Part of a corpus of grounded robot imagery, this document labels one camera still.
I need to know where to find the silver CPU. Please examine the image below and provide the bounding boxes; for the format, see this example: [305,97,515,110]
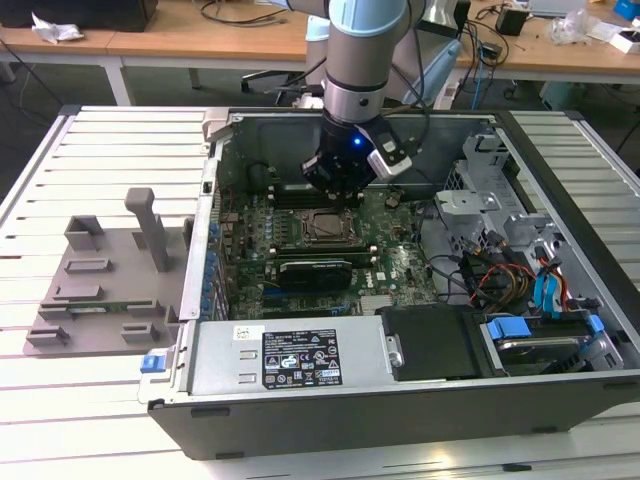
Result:
[312,213,350,237]

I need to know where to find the metal socket cover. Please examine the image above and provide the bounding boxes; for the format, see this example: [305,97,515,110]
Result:
[298,207,364,247]

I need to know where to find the CPU socket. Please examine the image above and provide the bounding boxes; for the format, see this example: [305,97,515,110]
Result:
[298,207,364,247]

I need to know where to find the office chair base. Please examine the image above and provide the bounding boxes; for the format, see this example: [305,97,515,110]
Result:
[241,68,326,107]

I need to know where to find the green motherboard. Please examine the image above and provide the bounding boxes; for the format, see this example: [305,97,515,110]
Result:
[217,185,444,321]

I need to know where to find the black graphics card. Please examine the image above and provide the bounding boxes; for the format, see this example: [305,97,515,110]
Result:
[269,255,355,291]

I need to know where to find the silver metal drive cage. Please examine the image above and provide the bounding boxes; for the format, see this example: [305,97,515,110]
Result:
[432,127,564,261]

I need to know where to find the silver chipset heatsink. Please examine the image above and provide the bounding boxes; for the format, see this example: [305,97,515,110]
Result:
[360,294,397,317]

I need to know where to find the black power adapter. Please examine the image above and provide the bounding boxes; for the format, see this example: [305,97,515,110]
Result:
[494,7,529,36]

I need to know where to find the wooden desk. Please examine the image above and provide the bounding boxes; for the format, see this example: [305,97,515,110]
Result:
[0,0,640,109]

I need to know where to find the silver power supply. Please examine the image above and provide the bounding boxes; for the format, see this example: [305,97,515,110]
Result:
[185,319,396,396]

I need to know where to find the hard disk in blue carrier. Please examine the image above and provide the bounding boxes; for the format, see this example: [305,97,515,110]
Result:
[479,313,609,379]

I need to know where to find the grey parts rack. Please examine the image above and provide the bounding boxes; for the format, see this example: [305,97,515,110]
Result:
[23,187,194,357]

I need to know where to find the grey flat device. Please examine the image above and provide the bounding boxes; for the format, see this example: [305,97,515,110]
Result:
[529,0,586,16]

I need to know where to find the clear plastic bags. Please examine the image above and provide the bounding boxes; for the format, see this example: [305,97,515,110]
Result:
[547,7,621,46]

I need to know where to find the black open PC case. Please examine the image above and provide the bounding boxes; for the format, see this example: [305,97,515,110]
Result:
[137,106,640,461]

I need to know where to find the blue case latch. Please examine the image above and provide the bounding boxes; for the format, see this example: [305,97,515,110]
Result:
[138,352,167,375]

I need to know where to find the green RAM stick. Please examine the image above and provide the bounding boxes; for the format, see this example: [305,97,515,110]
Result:
[67,299,154,317]

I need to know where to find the white open box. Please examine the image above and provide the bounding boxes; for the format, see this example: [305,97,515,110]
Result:
[607,27,640,54]

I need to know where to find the large black box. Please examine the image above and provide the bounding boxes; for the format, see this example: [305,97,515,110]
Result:
[0,0,159,31]

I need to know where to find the white crumpled paper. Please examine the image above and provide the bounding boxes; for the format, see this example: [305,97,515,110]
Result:
[30,12,84,44]

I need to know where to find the white camera box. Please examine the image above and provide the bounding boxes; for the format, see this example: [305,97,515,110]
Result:
[366,127,415,180]

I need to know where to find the red power wire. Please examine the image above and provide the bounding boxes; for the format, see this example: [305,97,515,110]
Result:
[474,262,536,301]

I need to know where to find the yellow power wire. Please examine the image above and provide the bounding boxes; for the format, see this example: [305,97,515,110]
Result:
[502,272,531,305]

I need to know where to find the blue flat data wire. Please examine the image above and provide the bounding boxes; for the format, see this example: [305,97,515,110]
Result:
[532,264,569,321]

